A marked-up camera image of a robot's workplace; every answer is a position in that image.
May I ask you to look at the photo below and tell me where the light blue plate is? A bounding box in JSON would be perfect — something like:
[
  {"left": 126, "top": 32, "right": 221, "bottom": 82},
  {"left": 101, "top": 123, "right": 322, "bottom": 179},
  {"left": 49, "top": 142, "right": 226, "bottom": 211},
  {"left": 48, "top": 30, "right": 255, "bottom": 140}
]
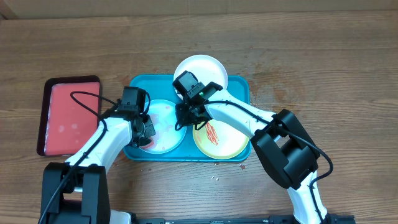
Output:
[{"left": 143, "top": 100, "right": 187, "bottom": 154}]

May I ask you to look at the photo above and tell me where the white plate with red stain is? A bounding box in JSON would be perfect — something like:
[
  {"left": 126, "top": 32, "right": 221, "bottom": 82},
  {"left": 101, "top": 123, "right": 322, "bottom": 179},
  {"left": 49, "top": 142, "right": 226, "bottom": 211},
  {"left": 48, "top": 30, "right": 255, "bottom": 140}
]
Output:
[{"left": 174, "top": 55, "right": 232, "bottom": 101}]

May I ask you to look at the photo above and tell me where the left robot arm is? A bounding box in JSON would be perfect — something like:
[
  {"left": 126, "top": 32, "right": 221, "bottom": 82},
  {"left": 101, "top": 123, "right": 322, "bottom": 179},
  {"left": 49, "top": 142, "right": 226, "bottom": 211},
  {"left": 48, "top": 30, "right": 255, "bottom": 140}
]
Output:
[{"left": 39, "top": 86, "right": 155, "bottom": 223}]

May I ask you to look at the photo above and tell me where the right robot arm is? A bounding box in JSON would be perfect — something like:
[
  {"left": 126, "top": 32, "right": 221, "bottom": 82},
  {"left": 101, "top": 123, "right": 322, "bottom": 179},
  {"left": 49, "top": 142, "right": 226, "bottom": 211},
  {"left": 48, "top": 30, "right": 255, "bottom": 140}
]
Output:
[{"left": 172, "top": 71, "right": 331, "bottom": 223}]

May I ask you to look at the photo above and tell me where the teal plastic serving tray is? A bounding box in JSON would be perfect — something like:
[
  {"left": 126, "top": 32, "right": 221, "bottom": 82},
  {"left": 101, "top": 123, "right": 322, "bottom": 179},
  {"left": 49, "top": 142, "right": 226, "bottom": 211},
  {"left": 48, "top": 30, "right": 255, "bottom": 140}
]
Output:
[{"left": 123, "top": 74, "right": 251, "bottom": 162}]

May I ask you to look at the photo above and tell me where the dark red tray with water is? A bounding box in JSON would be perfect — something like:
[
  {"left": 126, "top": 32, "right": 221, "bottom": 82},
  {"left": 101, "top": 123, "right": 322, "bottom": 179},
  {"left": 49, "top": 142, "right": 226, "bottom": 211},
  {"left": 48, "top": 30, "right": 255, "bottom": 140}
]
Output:
[{"left": 37, "top": 75, "right": 102, "bottom": 156}]

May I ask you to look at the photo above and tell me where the yellow-green plate with red stain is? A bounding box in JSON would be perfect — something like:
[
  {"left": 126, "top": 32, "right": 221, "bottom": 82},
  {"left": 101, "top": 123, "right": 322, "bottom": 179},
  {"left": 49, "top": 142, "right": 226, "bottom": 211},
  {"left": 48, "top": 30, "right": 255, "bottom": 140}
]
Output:
[{"left": 193, "top": 119, "right": 249, "bottom": 160}]

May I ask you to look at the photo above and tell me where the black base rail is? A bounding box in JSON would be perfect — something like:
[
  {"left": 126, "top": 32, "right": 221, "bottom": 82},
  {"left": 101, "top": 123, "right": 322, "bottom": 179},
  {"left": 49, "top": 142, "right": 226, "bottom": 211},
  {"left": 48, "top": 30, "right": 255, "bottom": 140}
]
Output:
[{"left": 132, "top": 214, "right": 356, "bottom": 224}]

